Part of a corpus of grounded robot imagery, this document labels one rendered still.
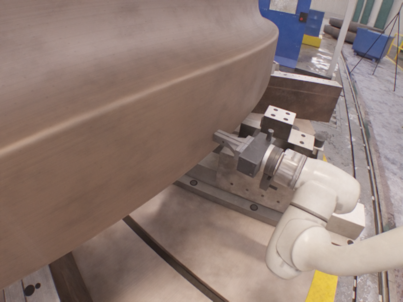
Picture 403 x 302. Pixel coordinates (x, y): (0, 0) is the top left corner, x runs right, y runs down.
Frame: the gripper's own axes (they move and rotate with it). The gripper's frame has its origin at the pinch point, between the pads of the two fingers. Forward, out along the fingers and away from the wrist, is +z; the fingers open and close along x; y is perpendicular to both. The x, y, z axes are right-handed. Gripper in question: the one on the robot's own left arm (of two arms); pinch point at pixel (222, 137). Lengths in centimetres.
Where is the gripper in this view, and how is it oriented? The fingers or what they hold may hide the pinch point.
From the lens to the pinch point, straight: 61.5
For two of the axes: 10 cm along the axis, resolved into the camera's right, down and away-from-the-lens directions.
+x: -5.8, 4.9, -6.6
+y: 0.6, -7.8, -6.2
